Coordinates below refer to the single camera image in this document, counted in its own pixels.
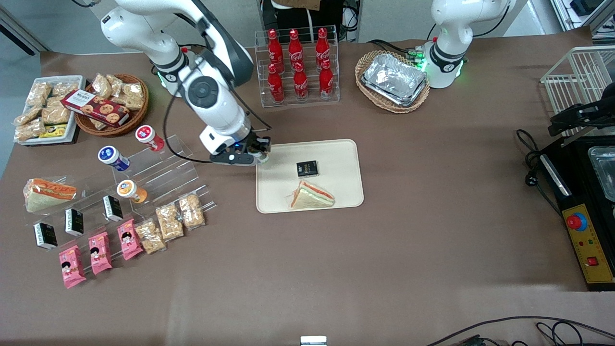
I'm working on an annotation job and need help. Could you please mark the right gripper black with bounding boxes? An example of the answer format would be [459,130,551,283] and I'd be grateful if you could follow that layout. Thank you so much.
[209,136,271,167]

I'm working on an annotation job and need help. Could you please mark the black gum box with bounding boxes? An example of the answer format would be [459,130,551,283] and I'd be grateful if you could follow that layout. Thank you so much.
[64,208,85,237]
[296,160,320,178]
[33,222,59,251]
[102,195,124,223]

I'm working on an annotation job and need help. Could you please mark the cream plastic serving tray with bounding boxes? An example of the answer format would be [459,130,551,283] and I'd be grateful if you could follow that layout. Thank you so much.
[255,139,365,214]

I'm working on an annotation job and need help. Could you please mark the red lid gum bottle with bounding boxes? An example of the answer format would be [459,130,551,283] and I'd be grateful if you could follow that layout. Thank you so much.
[135,124,165,152]

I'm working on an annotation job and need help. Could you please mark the orange lid gum bottle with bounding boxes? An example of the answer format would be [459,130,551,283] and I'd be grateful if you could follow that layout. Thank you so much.
[116,179,148,204]

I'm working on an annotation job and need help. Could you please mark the blue lid gum bottle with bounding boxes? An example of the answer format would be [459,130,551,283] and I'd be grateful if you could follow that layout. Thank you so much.
[98,145,131,173]

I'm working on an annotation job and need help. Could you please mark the white rectangular snack tray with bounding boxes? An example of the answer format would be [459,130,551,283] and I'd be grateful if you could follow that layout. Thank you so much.
[13,75,86,146]

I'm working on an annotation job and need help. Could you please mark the black tray sealer machine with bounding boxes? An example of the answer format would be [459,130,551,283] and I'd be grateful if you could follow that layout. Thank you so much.
[538,132,615,293]

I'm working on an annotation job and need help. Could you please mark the foil tray in sealer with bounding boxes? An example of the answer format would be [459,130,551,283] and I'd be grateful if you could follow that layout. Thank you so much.
[587,145,615,203]

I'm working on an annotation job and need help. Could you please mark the red cola bottle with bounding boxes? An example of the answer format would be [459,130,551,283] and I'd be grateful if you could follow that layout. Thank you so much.
[319,59,335,99]
[315,27,332,63]
[293,61,309,101]
[267,28,283,66]
[288,28,304,65]
[267,63,285,104]

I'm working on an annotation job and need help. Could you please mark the triangle sandwich with clear wrap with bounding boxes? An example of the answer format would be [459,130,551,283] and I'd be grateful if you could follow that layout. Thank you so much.
[289,180,336,210]
[23,178,78,213]

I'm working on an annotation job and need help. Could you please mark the clear acrylic bottle rack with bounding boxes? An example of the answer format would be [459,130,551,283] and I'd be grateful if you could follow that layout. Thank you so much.
[254,25,341,109]

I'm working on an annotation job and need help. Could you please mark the clear acrylic stepped stand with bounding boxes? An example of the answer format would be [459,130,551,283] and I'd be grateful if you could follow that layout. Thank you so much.
[108,135,217,217]
[24,168,126,236]

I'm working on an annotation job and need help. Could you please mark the wicker basket with foil containers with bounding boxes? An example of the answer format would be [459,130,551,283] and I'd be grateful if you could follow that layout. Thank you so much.
[355,49,431,114]

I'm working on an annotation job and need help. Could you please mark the wicker basket with snacks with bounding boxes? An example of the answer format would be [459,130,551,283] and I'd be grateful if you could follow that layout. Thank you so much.
[74,73,150,138]

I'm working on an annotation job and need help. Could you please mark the pink snack packet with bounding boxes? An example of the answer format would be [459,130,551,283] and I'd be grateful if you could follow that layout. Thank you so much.
[88,231,113,276]
[117,218,144,261]
[58,245,87,289]

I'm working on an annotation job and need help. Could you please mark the stacked foil containers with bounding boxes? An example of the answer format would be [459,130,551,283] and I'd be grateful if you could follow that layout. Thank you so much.
[361,52,429,108]

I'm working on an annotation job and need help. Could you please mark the dark red cookie box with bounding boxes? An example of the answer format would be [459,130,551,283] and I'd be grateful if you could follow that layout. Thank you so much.
[61,88,131,128]

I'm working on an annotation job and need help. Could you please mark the yellow snack packet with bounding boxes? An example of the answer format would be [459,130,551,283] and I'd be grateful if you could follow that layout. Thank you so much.
[39,124,68,139]

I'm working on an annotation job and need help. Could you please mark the silver metal sealer bar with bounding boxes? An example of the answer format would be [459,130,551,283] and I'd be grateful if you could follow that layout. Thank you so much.
[540,155,573,197]

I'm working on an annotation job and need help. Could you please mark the red emergency stop button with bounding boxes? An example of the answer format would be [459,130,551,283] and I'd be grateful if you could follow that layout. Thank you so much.
[566,212,589,232]

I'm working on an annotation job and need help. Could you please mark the grey shelf with equipment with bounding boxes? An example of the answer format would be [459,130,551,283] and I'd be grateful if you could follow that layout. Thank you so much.
[552,0,615,40]

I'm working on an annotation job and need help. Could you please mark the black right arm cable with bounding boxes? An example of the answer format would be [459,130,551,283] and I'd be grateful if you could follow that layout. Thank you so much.
[162,44,272,164]

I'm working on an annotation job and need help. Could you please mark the black cabinet with cables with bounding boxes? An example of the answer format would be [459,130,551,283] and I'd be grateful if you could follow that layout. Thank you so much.
[259,0,360,45]

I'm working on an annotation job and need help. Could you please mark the black left arm base cables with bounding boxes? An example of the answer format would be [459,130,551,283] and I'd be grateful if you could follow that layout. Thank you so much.
[367,38,433,62]

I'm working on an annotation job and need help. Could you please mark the dark metal frame bar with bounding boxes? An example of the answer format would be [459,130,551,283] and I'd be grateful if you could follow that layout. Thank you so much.
[0,7,51,56]

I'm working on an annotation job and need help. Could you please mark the black sealer power cable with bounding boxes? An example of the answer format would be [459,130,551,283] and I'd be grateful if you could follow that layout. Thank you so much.
[516,128,566,217]

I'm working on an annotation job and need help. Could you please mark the sealer machine lever handle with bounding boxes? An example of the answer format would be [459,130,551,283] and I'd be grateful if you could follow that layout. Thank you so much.
[548,95,615,147]

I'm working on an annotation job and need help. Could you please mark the white wire rack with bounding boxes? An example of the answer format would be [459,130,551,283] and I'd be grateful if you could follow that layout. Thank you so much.
[540,45,615,138]

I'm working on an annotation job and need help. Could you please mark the black looped floor cable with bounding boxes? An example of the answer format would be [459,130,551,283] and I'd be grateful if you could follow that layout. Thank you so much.
[535,321,585,346]

